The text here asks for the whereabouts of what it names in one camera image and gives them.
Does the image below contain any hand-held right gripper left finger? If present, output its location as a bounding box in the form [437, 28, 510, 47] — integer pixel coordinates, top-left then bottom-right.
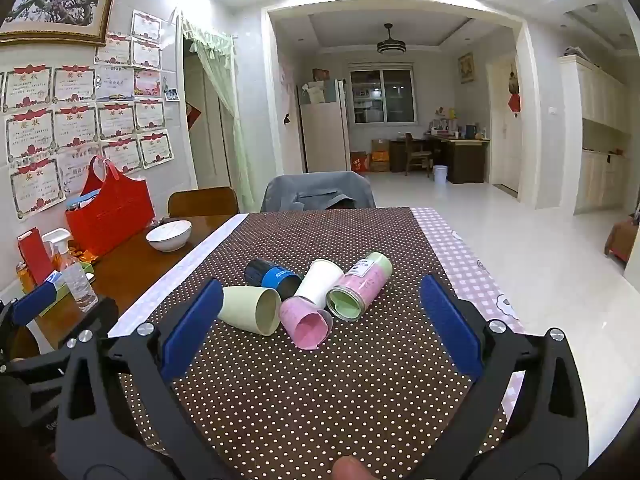
[52, 278, 236, 480]

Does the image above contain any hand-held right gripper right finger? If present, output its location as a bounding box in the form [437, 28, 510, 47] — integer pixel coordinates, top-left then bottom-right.
[419, 274, 592, 480]

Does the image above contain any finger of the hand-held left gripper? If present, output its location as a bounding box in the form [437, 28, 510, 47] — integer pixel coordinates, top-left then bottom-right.
[0, 296, 120, 376]
[0, 280, 57, 348]

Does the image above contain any pale green cup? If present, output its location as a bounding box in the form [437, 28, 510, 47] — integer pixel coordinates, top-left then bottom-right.
[217, 285, 282, 337]

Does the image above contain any black and blue cup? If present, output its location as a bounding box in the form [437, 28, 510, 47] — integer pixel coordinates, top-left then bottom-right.
[244, 258, 303, 301]

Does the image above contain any green cup with pink label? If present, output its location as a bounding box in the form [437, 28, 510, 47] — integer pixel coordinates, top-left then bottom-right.
[326, 251, 393, 322]

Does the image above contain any white cup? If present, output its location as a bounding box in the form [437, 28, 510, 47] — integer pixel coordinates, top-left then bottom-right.
[293, 259, 346, 308]

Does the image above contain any person's right hand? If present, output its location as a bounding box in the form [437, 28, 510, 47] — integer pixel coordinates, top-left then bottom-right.
[332, 456, 381, 480]

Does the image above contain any orange bottle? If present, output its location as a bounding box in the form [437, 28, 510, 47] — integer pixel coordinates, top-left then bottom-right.
[15, 260, 36, 295]

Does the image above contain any clear spray bottle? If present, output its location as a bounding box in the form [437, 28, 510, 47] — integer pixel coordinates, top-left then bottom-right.
[42, 228, 76, 275]
[62, 262, 99, 313]

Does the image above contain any pink checked tablecloth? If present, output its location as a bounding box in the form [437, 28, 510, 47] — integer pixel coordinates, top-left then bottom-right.
[410, 206, 530, 413]

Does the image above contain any white bowl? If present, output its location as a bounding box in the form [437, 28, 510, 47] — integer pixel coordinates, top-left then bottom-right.
[145, 219, 193, 253]

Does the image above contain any red bag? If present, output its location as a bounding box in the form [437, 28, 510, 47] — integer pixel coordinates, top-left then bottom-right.
[65, 156, 156, 258]

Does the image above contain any brown dotted tablecloth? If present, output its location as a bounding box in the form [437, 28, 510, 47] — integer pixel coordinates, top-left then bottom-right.
[107, 206, 516, 480]

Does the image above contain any brown wooden chair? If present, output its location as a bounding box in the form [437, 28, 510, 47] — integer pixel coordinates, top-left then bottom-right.
[167, 186, 241, 219]

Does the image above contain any dark wooden desk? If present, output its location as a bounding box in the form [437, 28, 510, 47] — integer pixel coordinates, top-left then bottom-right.
[390, 132, 490, 184]

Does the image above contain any dark wooden chair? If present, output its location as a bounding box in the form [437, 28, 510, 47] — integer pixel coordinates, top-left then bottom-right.
[404, 132, 434, 177]

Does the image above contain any grey jacket on chair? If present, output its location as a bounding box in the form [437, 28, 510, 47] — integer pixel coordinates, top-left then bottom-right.
[260, 171, 377, 212]

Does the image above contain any white door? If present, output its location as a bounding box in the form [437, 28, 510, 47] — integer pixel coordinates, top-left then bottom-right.
[492, 57, 522, 194]

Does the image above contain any orange cardboard box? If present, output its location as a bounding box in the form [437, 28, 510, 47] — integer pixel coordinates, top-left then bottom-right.
[370, 139, 391, 172]

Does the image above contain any reddish brown furniture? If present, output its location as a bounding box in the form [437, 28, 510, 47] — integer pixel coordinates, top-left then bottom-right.
[604, 212, 640, 264]

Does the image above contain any white refrigerator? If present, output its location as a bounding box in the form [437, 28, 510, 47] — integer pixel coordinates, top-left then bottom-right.
[299, 79, 351, 173]

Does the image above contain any red hanging decoration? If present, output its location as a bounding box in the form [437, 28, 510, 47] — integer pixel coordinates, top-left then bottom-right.
[507, 72, 522, 117]

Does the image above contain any window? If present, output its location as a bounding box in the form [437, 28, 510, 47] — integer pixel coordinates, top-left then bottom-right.
[348, 62, 417, 125]

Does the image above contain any pale green curtain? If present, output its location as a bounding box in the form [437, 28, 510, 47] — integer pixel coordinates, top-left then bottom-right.
[181, 17, 256, 211]

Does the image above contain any round ceiling lamp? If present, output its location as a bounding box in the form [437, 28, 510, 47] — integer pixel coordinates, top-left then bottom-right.
[376, 23, 407, 56]

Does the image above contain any group of wall certificates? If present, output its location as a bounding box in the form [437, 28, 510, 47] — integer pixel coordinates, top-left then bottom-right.
[0, 9, 176, 221]

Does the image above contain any white wall cabinet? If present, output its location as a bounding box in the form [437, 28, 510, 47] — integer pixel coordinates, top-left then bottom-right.
[557, 55, 633, 214]

